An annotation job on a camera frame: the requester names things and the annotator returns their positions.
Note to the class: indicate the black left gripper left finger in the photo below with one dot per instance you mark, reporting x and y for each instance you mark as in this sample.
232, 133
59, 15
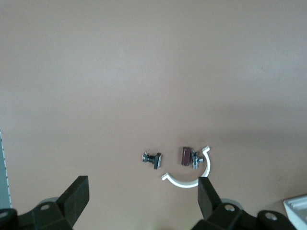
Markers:
72, 198

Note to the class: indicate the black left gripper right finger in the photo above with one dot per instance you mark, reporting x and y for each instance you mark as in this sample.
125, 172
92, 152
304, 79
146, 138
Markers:
208, 201

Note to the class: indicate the black square push button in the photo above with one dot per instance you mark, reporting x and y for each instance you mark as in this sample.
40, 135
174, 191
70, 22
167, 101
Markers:
157, 161

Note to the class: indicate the chrome metal fitting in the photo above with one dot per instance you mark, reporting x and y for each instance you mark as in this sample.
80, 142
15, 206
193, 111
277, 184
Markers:
196, 160

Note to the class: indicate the brown table mat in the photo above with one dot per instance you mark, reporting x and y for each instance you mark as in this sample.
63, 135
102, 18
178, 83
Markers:
144, 72

